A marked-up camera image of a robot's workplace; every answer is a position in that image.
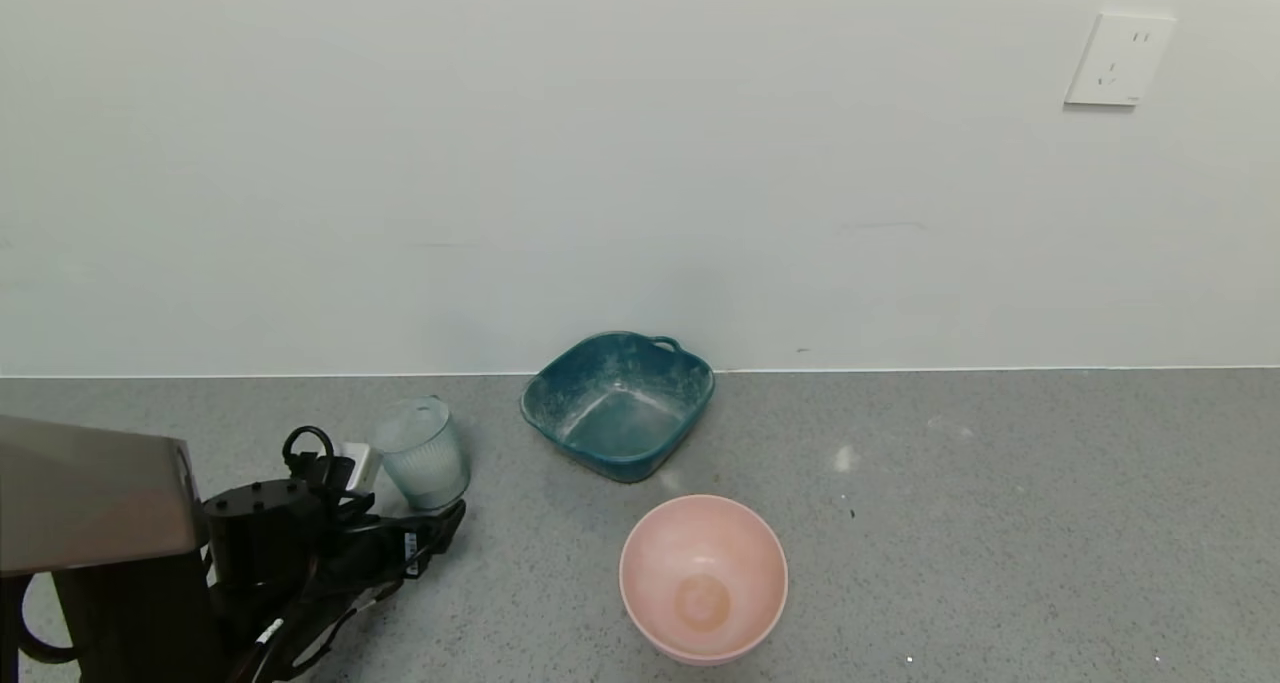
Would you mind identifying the translucent blue ribbed cup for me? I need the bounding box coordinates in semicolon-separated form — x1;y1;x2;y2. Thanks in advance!
370;396;471;511

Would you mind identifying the teal square plastic basin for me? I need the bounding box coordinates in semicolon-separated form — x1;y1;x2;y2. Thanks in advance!
520;331;716;484

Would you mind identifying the pink round bowl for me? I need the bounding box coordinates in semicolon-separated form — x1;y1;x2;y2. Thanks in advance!
619;494;789;666

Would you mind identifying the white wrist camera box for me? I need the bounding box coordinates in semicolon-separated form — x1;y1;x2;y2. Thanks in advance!
340;443;383;494

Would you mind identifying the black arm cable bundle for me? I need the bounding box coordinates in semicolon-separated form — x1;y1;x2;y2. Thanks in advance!
235;563;401;683

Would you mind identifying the black cable loop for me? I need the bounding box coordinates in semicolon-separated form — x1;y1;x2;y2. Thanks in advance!
15;575;81;664

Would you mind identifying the white wall outlet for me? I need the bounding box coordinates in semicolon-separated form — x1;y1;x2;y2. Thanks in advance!
1064;11;1177;107

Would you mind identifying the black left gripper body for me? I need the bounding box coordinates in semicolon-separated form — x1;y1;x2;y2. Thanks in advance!
337;516;435;583

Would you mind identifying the black camera cable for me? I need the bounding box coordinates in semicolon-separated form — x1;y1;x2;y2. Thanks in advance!
282;425;376;524

